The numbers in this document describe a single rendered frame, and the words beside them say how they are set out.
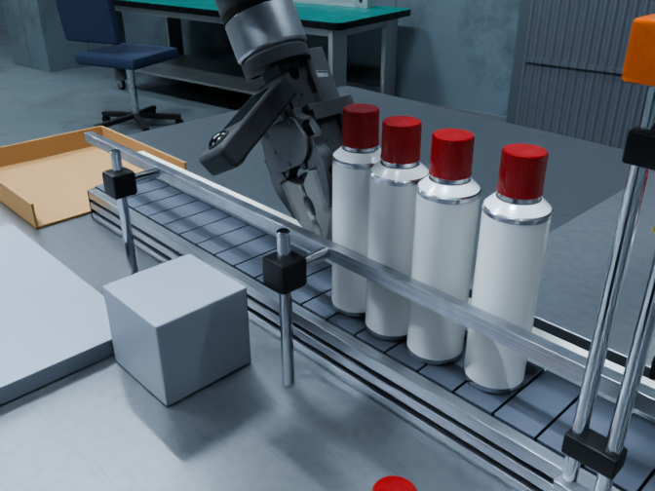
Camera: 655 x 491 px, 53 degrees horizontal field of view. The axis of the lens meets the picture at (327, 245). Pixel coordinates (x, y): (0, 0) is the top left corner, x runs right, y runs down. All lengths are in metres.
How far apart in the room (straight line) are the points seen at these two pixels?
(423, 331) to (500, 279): 0.10
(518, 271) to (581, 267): 0.29
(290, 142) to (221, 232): 0.22
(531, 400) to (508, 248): 0.14
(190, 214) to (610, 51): 3.48
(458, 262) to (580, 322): 0.19
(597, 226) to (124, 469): 0.63
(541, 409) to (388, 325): 0.15
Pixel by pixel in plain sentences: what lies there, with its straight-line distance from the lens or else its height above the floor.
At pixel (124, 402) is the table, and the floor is 0.83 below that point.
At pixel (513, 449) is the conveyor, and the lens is 0.54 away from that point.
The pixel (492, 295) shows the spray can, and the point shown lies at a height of 0.97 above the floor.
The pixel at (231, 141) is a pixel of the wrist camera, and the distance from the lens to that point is 0.60.
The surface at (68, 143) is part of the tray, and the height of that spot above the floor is 0.85.
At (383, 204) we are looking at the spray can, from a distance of 0.56.
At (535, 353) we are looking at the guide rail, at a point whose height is 0.95.
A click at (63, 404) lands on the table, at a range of 0.67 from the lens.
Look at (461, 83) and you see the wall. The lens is 4.57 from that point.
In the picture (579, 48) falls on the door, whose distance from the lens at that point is 4.20.
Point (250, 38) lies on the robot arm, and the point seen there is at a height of 1.13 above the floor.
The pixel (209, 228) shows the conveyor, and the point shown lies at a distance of 0.85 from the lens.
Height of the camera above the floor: 1.24
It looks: 27 degrees down
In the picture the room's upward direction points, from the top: straight up
